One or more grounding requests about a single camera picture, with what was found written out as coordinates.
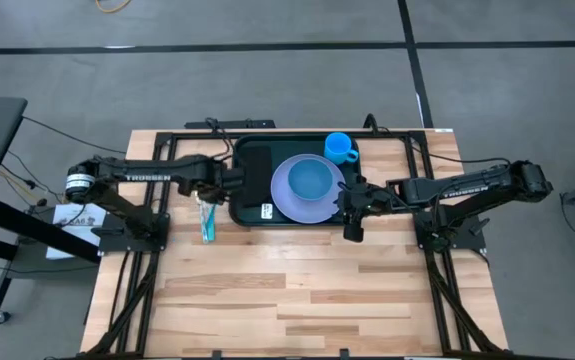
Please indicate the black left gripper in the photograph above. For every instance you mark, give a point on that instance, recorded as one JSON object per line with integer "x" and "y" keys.
{"x": 212, "y": 180}

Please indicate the lavender plate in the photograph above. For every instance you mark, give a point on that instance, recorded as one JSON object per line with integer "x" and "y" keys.
{"x": 307, "y": 212}

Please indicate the white napkin label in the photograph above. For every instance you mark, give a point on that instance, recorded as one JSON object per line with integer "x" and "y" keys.
{"x": 267, "y": 211}

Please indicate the black aluminium table frame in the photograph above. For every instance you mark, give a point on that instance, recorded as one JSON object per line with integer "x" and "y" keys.
{"x": 442, "y": 290}

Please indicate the black power strip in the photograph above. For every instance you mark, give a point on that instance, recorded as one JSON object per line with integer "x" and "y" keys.
{"x": 247, "y": 123}

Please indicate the blue bowl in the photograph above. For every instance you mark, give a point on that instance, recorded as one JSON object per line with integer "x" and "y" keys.
{"x": 310, "y": 180}

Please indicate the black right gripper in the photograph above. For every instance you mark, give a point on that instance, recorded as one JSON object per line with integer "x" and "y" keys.
{"x": 357, "y": 202}

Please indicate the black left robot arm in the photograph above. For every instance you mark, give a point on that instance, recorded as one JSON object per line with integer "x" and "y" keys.
{"x": 142, "y": 172}

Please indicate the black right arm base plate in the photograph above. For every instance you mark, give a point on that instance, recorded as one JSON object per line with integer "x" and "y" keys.
{"x": 472, "y": 240}

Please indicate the dark green plastic tray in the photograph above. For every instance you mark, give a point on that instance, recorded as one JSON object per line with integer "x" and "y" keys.
{"x": 297, "y": 142}

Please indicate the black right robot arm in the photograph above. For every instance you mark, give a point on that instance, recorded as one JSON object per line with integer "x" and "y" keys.
{"x": 467, "y": 187}

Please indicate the blue plastic mug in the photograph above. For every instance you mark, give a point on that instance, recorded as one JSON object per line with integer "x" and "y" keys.
{"x": 337, "y": 146}

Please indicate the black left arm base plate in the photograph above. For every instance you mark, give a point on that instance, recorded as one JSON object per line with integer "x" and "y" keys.
{"x": 132, "y": 244}

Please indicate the white paper sheet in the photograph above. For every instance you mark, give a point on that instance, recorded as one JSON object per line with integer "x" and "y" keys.
{"x": 74, "y": 222}

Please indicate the black cloth napkin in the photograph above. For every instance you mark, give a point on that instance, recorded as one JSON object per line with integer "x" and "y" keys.
{"x": 262, "y": 160}

